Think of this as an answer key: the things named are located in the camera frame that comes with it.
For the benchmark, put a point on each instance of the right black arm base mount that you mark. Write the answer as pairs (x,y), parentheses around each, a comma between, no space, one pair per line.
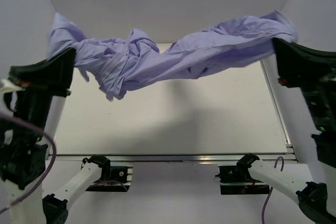
(234,180)

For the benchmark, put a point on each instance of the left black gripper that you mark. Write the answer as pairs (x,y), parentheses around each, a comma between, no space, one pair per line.
(53,74)

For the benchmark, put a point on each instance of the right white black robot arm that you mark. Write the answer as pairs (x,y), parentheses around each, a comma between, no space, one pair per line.
(315,200)

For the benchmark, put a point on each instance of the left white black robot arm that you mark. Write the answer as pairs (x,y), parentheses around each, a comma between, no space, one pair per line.
(28,92)

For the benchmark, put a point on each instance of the lavender purple jacket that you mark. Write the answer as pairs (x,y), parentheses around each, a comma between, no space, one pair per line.
(123,65)

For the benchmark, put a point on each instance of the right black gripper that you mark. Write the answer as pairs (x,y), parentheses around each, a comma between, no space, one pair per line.
(297,64)

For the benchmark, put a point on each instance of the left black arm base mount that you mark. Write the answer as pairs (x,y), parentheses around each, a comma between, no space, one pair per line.
(118,180)

